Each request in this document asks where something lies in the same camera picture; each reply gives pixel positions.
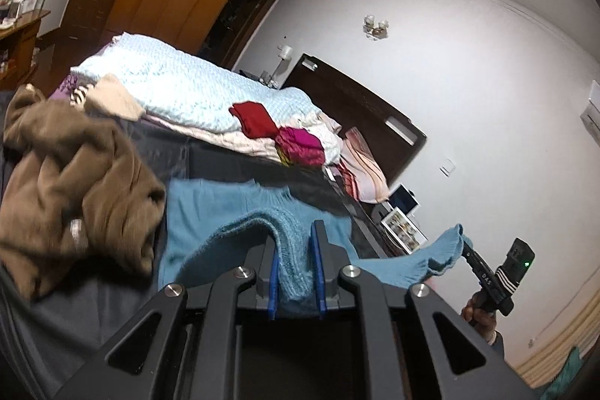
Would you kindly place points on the cream folded cloth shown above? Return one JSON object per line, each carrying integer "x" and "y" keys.
{"x": 109, "y": 97}

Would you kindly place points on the wall light switch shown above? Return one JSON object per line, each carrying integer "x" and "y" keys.
{"x": 447, "y": 167}

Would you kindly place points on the small dark monitor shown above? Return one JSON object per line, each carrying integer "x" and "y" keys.
{"x": 404, "y": 199}

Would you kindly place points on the red folded garment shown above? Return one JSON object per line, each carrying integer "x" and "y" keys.
{"x": 255, "y": 122}

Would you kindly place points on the white bed cover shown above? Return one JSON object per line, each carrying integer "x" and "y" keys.
{"x": 194, "y": 94}

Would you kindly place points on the person right hand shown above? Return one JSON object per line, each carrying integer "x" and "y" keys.
{"x": 485, "y": 323}

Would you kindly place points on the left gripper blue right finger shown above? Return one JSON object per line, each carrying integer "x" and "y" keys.
{"x": 327, "y": 260}

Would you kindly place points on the cluttered wooden desk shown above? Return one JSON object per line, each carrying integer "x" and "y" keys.
{"x": 20, "y": 25}

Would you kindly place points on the bedside lamp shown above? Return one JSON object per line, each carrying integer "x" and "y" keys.
{"x": 284, "y": 55}

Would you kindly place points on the wall sconce lamp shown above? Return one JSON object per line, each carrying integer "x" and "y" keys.
{"x": 375, "y": 30}

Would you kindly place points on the dark wooden headboard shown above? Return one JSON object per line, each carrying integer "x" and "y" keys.
{"x": 391, "y": 136}

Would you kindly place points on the photo collage frame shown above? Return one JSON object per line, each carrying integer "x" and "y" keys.
{"x": 403, "y": 232}

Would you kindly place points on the black satin sheet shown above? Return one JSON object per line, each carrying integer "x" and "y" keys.
{"x": 44, "y": 341}

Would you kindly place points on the beige curtain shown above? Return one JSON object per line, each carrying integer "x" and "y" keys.
{"x": 543, "y": 366}

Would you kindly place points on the magenta folded garment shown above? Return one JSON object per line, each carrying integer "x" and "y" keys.
{"x": 296, "y": 146}

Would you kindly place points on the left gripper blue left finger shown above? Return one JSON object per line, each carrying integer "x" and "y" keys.
{"x": 263, "y": 294}

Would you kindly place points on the wall air conditioner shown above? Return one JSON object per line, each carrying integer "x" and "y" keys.
{"x": 591, "y": 113}

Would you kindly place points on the striped pink pillow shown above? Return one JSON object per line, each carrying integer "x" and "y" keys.
{"x": 363, "y": 178}

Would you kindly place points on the teal knit sweater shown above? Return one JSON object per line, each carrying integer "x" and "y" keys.
{"x": 211, "y": 226}

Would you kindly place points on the white crumpled clothes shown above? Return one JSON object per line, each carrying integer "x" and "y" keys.
{"x": 321, "y": 126}

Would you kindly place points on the dark wooden nightstand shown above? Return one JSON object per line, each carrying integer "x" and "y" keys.
{"x": 373, "y": 215}

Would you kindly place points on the brown knit garment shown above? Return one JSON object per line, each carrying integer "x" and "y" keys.
{"x": 80, "y": 187}

